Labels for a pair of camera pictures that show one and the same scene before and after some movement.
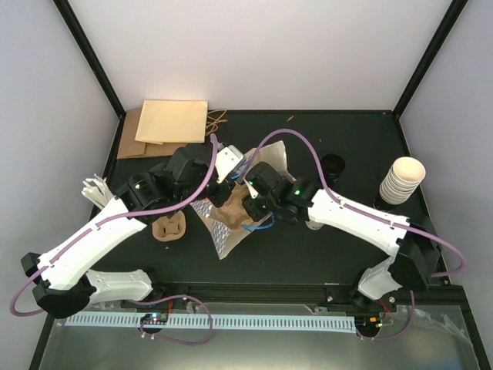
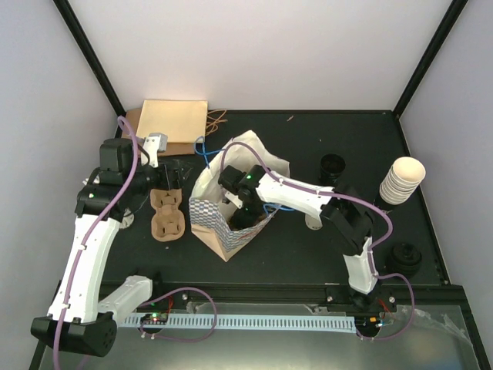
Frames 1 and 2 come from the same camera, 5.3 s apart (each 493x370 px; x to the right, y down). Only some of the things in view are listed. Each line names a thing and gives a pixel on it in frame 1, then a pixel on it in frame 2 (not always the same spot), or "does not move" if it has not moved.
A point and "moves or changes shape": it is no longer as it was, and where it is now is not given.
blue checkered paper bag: [226, 239] moves or changes shape
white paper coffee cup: [313, 226] does not move
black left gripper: [219, 199] → [166, 183]
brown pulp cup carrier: [166, 229] does not move
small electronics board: [154, 318] does not move
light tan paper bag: [172, 121] does not move
